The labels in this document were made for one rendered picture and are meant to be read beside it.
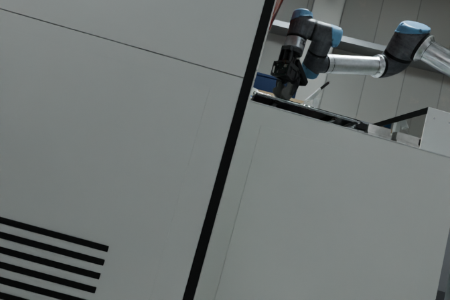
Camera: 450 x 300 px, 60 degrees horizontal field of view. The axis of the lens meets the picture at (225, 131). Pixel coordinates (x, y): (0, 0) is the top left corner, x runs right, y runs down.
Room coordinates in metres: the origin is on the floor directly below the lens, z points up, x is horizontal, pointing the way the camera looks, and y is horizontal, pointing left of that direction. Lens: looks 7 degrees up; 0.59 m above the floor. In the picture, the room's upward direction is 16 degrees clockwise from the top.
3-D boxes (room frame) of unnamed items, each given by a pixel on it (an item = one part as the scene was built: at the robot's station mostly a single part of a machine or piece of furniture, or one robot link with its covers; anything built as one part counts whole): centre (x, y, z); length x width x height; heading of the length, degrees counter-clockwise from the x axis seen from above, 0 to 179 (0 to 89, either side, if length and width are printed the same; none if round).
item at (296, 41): (1.38, -0.16, 1.13); 0.08 x 0.08 x 0.05
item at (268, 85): (3.70, -0.34, 1.56); 0.44 x 0.33 x 0.17; 85
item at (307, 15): (1.38, -0.16, 1.21); 0.09 x 0.08 x 0.11; 91
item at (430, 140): (1.39, -0.60, 0.89); 0.55 x 0.09 x 0.14; 1
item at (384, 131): (1.32, -0.50, 0.89); 0.08 x 0.03 x 0.03; 91
